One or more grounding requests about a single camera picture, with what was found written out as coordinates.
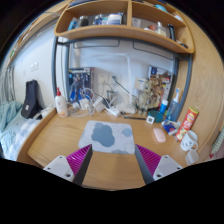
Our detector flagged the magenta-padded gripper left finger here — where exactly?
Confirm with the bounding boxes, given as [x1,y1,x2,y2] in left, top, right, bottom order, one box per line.
[43,143,94,187]

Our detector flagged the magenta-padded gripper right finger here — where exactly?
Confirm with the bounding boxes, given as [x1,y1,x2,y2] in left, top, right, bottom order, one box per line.
[134,143,184,185]

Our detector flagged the grey blue cloud mouse pad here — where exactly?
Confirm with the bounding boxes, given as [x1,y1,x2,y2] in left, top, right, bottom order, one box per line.
[77,120,136,155]

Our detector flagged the clear plastic cup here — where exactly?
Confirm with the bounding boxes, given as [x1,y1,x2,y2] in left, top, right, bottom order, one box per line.
[184,148,200,166]

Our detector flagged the white mug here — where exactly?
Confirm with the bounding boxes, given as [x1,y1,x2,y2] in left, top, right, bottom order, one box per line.
[180,129,199,152]

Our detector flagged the red chips can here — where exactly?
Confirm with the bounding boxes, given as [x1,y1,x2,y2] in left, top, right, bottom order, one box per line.
[174,106,200,143]

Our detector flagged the black ruler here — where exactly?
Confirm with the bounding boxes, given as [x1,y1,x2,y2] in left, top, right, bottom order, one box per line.
[123,115,147,121]

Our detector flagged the blue white tube bottle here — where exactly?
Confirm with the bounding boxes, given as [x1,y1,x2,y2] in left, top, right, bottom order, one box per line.
[158,99,169,115]

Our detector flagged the light bedding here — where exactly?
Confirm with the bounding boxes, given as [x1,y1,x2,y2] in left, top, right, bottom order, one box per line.
[0,100,44,161]

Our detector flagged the white red-pump bottle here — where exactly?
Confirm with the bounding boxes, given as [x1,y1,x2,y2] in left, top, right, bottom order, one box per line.
[54,87,69,118]

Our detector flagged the tan block figure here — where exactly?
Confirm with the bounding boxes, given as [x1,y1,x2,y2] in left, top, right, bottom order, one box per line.
[138,87,157,113]

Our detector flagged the black bag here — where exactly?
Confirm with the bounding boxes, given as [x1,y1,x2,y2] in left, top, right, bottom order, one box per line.
[20,79,43,120]

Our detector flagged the white charger block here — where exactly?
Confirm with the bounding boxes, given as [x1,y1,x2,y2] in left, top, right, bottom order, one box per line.
[93,96,106,113]

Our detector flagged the brown block figure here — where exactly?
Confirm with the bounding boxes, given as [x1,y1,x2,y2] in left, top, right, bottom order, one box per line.
[149,78,168,109]

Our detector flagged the white power strip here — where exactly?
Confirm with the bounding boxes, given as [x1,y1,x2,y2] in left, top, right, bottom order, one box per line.
[105,105,122,118]

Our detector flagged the blue model kit box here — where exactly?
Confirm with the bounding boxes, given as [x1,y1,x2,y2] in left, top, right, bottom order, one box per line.
[68,67,95,104]

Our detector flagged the white blue card box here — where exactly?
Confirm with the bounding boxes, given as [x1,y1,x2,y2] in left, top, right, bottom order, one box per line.
[134,78,149,91]

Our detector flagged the printed figure box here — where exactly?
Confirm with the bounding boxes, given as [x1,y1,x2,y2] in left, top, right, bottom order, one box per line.
[147,65,173,111]

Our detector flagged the white desk lamp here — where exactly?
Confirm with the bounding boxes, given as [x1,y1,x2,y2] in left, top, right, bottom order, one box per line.
[81,52,138,115]

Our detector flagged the wooden shelf unit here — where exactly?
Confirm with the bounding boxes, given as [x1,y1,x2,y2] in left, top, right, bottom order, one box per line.
[54,0,195,55]

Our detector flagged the white cable bundle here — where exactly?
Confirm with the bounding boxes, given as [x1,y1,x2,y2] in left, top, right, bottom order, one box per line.
[68,88,108,118]

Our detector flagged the white wall socket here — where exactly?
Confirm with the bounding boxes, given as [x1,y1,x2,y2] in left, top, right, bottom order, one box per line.
[98,73,109,86]

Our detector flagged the grey metal desk frame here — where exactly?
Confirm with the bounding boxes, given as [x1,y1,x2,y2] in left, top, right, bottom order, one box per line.
[51,35,194,123]

